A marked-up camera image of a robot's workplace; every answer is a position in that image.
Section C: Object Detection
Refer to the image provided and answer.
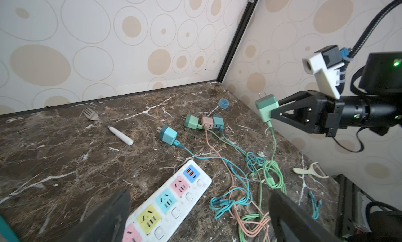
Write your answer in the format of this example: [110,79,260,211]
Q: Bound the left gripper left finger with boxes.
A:
[59,189,131,242]

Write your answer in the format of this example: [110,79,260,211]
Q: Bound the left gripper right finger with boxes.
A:
[269,189,340,242]

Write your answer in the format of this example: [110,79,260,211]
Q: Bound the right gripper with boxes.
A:
[272,90,364,137]

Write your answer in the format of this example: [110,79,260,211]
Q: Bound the light green plug adapter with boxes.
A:
[255,94,280,122]

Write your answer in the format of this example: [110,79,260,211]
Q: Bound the light green cable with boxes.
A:
[251,121,287,191]

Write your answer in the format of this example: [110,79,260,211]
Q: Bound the dark teal plug adapter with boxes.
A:
[213,115,224,130]

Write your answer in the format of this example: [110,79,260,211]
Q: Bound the teal blue cable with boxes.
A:
[175,141,253,220]

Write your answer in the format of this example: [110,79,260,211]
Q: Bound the teal blue plug adapter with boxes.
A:
[157,125,180,146]

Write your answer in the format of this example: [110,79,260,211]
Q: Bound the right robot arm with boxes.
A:
[269,0,402,138]

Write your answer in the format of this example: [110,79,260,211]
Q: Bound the pink plug adapter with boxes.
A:
[201,116,214,130]

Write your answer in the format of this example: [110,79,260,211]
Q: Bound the white multicolour power strip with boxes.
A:
[122,160,212,242]

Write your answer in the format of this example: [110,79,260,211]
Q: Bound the blue bottle cap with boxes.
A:
[218,98,229,109]

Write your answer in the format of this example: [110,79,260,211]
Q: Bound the teal peeler tool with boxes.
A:
[1,218,20,242]

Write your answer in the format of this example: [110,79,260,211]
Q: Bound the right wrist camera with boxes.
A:
[302,45,351,99]

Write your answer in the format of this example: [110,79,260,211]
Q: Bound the pink cable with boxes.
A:
[205,128,272,238]

